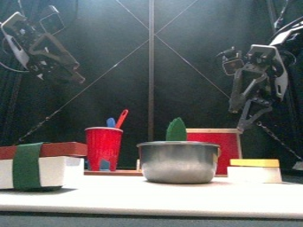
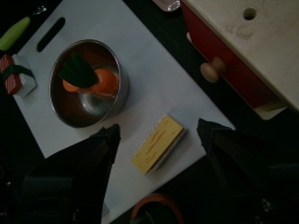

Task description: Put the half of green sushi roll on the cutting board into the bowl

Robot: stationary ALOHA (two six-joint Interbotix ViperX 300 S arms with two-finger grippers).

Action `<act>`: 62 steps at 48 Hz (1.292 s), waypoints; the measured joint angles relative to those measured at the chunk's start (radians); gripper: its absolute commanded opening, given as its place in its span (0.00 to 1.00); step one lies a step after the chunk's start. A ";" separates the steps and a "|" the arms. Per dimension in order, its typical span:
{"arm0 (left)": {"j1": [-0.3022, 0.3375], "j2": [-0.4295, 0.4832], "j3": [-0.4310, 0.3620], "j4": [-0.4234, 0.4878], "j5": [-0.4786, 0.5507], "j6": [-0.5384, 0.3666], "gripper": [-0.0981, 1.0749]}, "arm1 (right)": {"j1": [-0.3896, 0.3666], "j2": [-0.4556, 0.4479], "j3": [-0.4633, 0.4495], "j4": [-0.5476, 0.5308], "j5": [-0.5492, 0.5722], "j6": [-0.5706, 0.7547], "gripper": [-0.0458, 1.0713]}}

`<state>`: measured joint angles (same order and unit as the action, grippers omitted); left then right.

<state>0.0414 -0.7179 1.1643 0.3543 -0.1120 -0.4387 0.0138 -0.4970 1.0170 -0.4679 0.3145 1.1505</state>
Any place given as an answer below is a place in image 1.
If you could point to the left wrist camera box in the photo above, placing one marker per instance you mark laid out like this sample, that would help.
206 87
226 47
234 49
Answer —
52 20

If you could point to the toy carrot with green top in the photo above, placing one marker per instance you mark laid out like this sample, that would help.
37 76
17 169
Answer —
176 130

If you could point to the red toy utensil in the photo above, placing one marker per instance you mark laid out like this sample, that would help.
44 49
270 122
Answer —
122 118

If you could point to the brown round object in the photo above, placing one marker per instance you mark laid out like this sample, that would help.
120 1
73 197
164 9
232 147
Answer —
178 162

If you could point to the white cutting board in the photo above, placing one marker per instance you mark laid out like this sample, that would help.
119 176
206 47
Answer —
158 198

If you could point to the sushi piece with green band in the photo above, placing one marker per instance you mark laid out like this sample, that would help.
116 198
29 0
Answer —
51 171

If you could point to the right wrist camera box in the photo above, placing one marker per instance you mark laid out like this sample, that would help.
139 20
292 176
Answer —
232 63

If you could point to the vertical metal frame pole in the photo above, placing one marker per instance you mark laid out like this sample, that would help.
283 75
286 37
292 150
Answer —
151 68

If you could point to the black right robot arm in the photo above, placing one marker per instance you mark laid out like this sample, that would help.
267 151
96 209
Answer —
294 38

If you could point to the tan wooden block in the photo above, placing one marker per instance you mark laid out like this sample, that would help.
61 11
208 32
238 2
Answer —
227 147

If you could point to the blue toy utensil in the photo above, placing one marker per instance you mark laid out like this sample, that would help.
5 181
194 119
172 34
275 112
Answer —
111 122

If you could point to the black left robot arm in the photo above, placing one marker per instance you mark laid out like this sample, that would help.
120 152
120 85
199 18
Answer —
8 7

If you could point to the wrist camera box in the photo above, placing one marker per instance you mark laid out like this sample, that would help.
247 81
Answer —
52 20
232 63

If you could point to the white sushi half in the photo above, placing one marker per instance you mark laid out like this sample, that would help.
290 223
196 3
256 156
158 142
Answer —
254 171

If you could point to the red plastic cup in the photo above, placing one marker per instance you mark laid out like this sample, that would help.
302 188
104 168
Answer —
103 147

